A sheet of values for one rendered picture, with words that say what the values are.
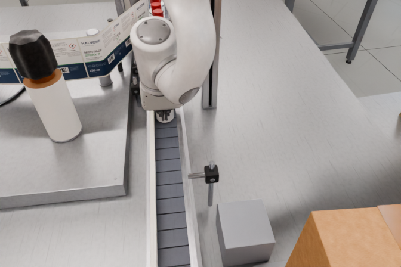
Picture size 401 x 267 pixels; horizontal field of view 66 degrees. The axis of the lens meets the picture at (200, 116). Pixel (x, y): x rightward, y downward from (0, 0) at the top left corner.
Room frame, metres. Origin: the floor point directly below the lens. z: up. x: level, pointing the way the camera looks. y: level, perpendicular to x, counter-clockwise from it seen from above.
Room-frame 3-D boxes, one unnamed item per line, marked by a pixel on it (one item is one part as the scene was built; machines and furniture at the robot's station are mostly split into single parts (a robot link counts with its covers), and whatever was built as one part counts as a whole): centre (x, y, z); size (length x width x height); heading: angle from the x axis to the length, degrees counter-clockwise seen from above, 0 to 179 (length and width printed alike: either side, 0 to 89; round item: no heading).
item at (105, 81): (0.83, 0.32, 0.97); 0.05 x 0.05 x 0.19
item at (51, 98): (0.61, 0.38, 1.03); 0.09 x 0.09 x 0.30
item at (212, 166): (0.40, 0.00, 0.91); 0.07 x 0.03 x 0.17; 97
